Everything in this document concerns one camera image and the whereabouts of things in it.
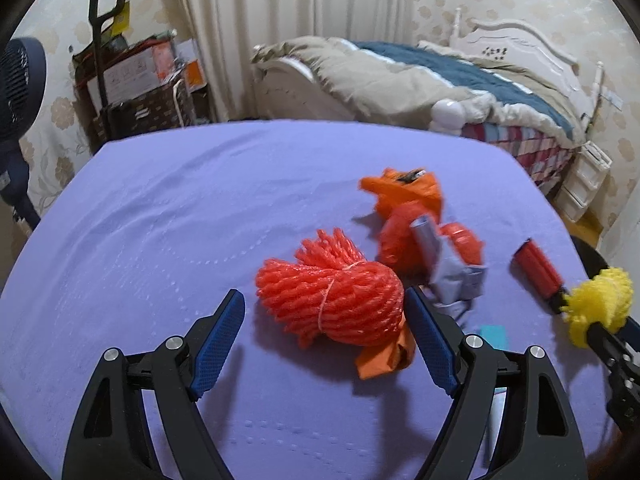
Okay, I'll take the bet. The red foam net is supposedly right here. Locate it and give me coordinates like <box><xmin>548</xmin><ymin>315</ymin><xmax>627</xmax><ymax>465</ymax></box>
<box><xmin>377</xmin><ymin>202</ymin><xmax>441</xmax><ymax>279</ymax></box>
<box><xmin>255</xmin><ymin>227</ymin><xmax>406</xmax><ymax>349</ymax></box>

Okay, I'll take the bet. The plaid bedsheet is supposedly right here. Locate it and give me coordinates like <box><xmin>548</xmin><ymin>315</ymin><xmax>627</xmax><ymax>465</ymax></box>
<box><xmin>460</xmin><ymin>120</ymin><xmax>584</xmax><ymax>196</ymax></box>

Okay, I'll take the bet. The purple tablecloth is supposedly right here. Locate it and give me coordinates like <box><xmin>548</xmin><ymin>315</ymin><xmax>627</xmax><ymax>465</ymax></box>
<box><xmin>0</xmin><ymin>119</ymin><xmax>621</xmax><ymax>480</ymax></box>

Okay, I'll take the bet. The yellow foam net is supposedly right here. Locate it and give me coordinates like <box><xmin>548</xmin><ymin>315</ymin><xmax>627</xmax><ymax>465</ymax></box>
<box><xmin>560</xmin><ymin>267</ymin><xmax>635</xmax><ymax>350</ymax></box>

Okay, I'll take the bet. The red shiny plastic bag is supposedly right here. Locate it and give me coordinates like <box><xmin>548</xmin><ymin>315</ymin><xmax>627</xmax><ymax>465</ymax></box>
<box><xmin>437</xmin><ymin>221</ymin><xmax>486</xmax><ymax>267</ymax></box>

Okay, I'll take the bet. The cream pleated curtain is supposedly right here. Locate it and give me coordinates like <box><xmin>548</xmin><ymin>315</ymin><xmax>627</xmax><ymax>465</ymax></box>
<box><xmin>167</xmin><ymin>0</ymin><xmax>416</xmax><ymax>123</ymax></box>

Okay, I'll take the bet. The black handled trolley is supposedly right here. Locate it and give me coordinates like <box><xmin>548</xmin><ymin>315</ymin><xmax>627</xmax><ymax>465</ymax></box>
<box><xmin>72</xmin><ymin>0</ymin><xmax>132</xmax><ymax>156</ymax></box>

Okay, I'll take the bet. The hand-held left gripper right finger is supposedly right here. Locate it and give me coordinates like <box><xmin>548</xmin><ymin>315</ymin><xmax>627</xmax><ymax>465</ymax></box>
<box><xmin>404</xmin><ymin>287</ymin><xmax>588</xmax><ymax>480</ymax></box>

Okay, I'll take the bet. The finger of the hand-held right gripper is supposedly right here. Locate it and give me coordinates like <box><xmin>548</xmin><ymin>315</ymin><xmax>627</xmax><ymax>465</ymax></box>
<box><xmin>585</xmin><ymin>322</ymin><xmax>631</xmax><ymax>367</ymax></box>

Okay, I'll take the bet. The orange plastic bag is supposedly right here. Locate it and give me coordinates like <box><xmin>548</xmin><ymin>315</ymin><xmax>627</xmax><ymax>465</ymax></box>
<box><xmin>359</xmin><ymin>167</ymin><xmax>445</xmax><ymax>224</ymax></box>

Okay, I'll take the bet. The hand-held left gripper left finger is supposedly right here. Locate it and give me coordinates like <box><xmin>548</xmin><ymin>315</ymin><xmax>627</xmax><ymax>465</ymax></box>
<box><xmin>62</xmin><ymin>288</ymin><xmax>247</xmax><ymax>480</ymax></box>

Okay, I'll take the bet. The trash bin with black bag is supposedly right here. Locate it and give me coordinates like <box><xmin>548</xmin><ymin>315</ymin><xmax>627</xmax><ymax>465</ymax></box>
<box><xmin>570</xmin><ymin>235</ymin><xmax>614</xmax><ymax>282</ymax></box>

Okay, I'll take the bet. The white wooden bed frame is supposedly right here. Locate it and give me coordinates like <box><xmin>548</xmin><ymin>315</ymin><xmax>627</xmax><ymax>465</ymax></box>
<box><xmin>250</xmin><ymin>7</ymin><xmax>608</xmax><ymax>137</ymax></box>

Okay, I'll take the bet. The dark blue standing fan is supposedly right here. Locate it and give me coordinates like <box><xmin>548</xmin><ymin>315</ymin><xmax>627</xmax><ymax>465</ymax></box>
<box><xmin>0</xmin><ymin>37</ymin><xmax>51</xmax><ymax>231</ymax></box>

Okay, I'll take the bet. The cardboard box with orange print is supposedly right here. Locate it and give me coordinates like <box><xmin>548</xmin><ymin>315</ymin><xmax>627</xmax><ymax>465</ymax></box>
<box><xmin>75</xmin><ymin>37</ymin><xmax>176</xmax><ymax>107</ymax></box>

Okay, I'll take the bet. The blue and beige duvet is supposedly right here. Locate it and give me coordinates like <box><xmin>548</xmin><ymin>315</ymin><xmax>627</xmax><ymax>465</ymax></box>
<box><xmin>250</xmin><ymin>35</ymin><xmax>586</xmax><ymax>143</ymax></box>

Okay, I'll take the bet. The white plastic drawer unit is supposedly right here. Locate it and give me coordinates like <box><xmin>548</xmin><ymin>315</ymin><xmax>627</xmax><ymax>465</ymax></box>
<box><xmin>555</xmin><ymin>141</ymin><xmax>614</xmax><ymax>224</ymax></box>

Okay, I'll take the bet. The orange paper piece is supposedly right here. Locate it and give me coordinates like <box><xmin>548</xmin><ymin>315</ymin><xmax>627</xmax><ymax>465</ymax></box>
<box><xmin>355</xmin><ymin>327</ymin><xmax>417</xmax><ymax>382</ymax></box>

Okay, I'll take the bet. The teal paper piece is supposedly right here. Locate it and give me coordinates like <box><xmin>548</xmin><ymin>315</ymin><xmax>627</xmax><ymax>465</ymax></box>
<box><xmin>479</xmin><ymin>324</ymin><xmax>507</xmax><ymax>349</ymax></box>

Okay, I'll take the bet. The red bottle with black cap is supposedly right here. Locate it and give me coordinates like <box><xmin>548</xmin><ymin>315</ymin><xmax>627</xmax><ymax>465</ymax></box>
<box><xmin>511</xmin><ymin>240</ymin><xmax>574</xmax><ymax>314</ymax></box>

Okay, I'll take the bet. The white and orange box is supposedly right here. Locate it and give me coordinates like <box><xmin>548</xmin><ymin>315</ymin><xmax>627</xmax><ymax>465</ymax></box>
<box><xmin>172</xmin><ymin>39</ymin><xmax>207</xmax><ymax>94</ymax></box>

